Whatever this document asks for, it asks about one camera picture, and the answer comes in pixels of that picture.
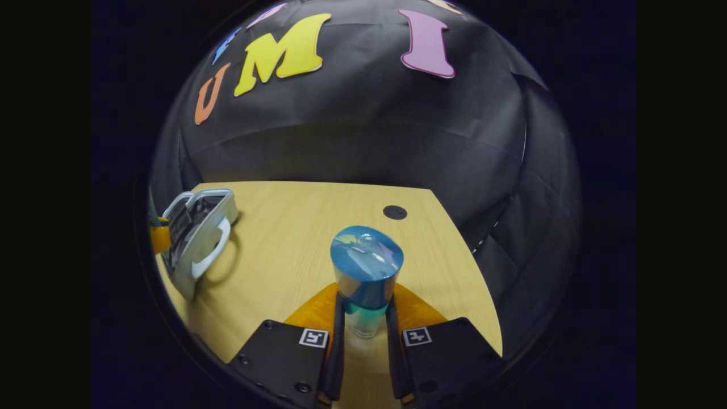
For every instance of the light blue suitcase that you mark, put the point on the light blue suitcase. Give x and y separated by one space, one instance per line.
196 250

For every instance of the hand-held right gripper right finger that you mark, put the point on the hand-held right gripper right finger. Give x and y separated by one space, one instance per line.
448 358

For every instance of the black backdrop cloth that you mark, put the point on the black backdrop cloth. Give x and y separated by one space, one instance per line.
352 125

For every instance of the teal skin care bottle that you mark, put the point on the teal skin care bottle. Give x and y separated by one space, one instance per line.
366 267

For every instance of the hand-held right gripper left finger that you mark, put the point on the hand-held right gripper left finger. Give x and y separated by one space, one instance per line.
278 352

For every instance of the black table grommet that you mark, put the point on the black table grommet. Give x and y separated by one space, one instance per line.
395 212

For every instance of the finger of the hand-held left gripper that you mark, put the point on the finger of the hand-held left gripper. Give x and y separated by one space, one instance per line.
160 240

